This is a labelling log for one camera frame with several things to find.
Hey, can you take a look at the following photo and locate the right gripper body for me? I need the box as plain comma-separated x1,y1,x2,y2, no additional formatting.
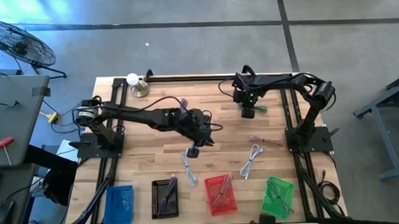
231,74,265,120

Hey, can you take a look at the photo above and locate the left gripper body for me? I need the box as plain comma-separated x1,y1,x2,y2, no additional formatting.
181,108,215,159

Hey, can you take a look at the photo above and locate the white USB cable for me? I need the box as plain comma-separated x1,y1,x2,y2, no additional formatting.
180,147,199,188
238,143,266,179

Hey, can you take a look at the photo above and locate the red plastic basket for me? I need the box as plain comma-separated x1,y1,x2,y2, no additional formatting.
203,175,239,217

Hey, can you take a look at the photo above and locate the black plastic basket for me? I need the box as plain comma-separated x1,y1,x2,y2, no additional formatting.
151,179,181,220

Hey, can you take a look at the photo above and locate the white bulb lamp brass base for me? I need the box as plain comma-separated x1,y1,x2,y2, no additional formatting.
125,72,150,98

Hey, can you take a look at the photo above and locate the green plastic basket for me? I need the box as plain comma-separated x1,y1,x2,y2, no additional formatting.
259,175,297,221

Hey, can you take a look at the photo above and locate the blue plastic basket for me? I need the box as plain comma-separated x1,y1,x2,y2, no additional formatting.
102,184,136,224

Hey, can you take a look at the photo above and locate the yellow power plug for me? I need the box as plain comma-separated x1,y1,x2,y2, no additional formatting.
39,110,59,124

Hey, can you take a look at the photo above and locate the black chair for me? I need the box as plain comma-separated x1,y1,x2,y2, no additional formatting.
23,142,80,209

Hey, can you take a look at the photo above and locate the grey tape strip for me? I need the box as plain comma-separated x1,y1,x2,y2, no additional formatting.
31,86,52,98

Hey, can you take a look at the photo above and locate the grey side table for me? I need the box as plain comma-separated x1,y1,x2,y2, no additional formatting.
0,72,55,168

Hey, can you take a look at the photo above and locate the black floor fan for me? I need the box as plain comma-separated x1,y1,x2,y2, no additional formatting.
0,17,68,82

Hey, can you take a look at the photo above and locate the black aluminium table frame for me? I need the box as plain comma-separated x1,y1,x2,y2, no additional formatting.
65,60,349,224

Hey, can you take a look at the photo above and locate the black coiled cable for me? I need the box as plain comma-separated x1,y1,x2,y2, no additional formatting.
316,168,342,207

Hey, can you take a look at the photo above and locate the blue-grey metal table frame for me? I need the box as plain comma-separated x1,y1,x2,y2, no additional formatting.
352,70,399,182

